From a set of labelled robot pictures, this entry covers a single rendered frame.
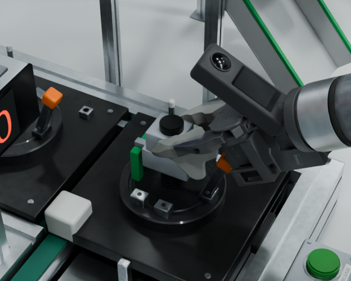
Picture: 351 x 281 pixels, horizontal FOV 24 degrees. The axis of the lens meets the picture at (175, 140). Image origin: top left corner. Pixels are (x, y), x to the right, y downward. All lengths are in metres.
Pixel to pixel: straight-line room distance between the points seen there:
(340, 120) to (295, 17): 0.42
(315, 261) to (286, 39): 0.35
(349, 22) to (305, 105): 0.50
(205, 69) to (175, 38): 0.64
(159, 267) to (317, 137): 0.27
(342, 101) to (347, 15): 0.53
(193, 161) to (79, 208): 0.17
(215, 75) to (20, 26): 0.75
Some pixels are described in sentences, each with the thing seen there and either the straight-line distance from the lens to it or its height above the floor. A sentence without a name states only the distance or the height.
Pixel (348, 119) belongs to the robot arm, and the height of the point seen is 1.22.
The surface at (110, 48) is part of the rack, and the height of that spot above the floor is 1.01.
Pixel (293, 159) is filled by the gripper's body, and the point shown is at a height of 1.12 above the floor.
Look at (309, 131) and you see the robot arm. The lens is 0.84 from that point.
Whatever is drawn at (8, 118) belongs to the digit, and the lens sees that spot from 0.83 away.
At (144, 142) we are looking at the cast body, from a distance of 1.02.
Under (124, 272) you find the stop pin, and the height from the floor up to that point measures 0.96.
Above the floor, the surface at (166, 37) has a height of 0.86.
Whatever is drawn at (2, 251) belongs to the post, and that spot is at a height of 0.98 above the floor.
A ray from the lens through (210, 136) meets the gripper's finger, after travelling 0.90.
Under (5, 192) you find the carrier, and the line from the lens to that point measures 1.09.
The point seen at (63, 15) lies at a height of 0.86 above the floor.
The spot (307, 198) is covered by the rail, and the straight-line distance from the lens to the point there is 1.10.
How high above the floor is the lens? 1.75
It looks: 43 degrees down
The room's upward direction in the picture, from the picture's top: straight up
